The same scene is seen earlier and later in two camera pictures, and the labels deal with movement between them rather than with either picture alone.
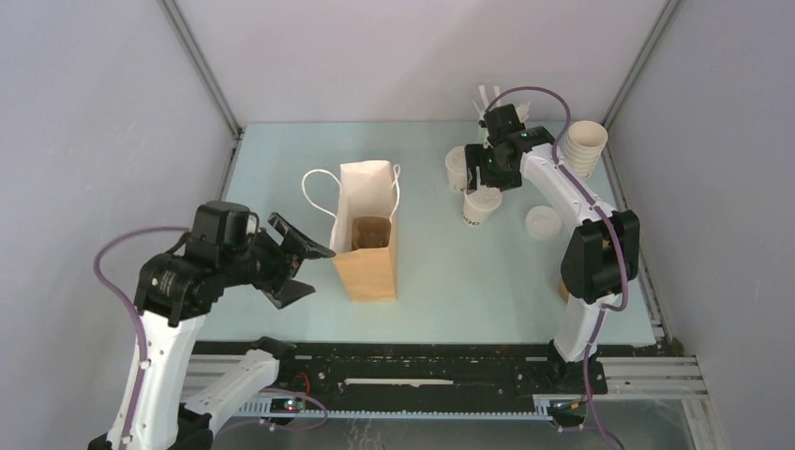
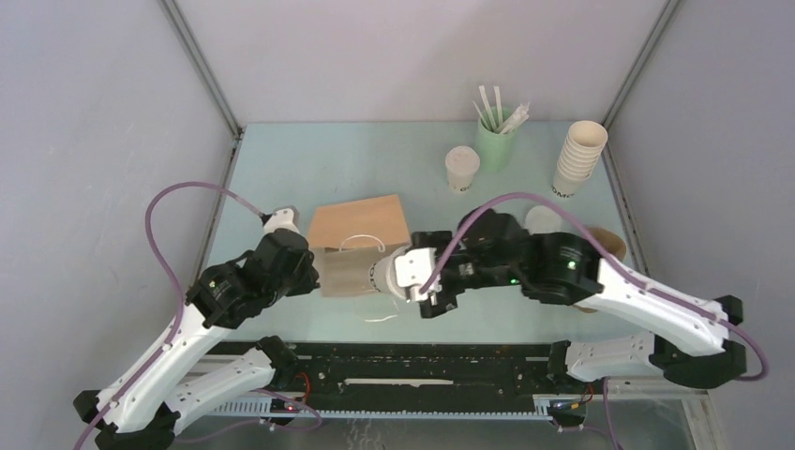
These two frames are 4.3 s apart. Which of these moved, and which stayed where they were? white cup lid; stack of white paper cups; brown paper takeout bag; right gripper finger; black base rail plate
Moved: brown paper takeout bag; right gripper finger
Stayed: stack of white paper cups; black base rail plate; white cup lid
